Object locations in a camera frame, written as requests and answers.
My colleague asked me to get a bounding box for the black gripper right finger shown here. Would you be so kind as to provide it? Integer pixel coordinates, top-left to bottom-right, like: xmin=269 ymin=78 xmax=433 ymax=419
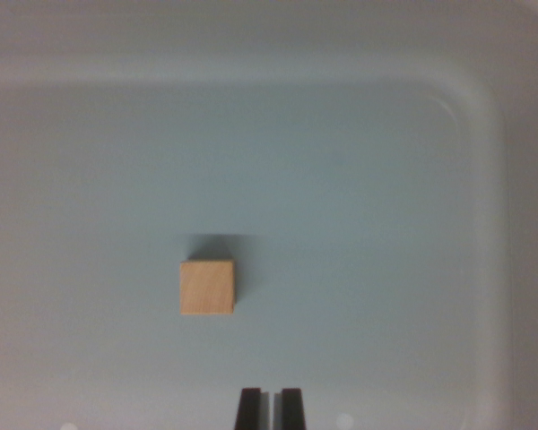
xmin=272 ymin=387 xmax=308 ymax=430

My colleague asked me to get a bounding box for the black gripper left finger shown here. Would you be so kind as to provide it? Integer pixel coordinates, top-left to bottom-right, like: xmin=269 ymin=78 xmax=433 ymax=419
xmin=234 ymin=387 xmax=273 ymax=430

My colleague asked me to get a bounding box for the light wooden cube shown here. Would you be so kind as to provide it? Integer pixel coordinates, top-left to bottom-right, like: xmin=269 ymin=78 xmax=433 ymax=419
xmin=179 ymin=258 xmax=237 ymax=315

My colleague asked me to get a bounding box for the pale blue plastic bin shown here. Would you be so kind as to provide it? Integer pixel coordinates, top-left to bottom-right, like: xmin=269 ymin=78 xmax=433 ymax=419
xmin=0 ymin=0 xmax=538 ymax=430

